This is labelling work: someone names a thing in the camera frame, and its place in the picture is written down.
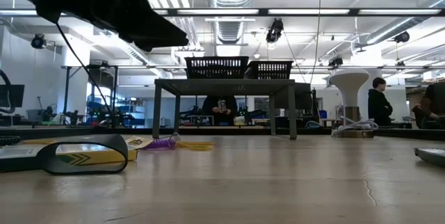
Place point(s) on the black plastic mesh basket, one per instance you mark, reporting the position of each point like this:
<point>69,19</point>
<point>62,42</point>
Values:
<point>269,63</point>
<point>215,58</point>

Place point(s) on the black computer monitor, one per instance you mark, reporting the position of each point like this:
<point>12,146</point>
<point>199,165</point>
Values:
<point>15,95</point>

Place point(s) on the black overhead crossbar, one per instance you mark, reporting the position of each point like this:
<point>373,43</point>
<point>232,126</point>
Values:
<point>262,12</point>

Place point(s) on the wide black rubber band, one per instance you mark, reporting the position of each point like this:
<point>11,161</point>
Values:
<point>83,170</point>

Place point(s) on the gray perforated metal shelf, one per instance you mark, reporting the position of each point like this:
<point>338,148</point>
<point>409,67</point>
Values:
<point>226,86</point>

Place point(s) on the white mushroom table lamp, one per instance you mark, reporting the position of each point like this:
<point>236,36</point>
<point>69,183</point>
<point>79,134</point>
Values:
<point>348,81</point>

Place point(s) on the thin yellow rubber band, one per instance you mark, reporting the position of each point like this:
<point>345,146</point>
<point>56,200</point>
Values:
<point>194,145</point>

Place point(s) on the black aluminium table frame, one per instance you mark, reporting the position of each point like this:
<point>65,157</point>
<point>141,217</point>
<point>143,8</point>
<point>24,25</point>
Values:
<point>226,131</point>

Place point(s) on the black background frame stand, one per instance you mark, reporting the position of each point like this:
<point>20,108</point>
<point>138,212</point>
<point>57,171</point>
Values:
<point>115,95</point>

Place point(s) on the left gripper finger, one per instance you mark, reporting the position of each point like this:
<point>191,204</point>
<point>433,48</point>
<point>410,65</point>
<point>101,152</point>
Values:
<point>146,29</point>

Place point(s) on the yellow green crayon box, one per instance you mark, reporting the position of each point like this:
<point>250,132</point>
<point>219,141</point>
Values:
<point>432,156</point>

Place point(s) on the silver ventilation duct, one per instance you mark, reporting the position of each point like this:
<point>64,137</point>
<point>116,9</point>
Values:
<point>231,29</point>

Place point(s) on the person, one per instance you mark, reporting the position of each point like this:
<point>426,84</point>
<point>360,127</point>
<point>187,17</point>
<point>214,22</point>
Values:
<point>212,104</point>
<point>436,98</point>
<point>379,107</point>

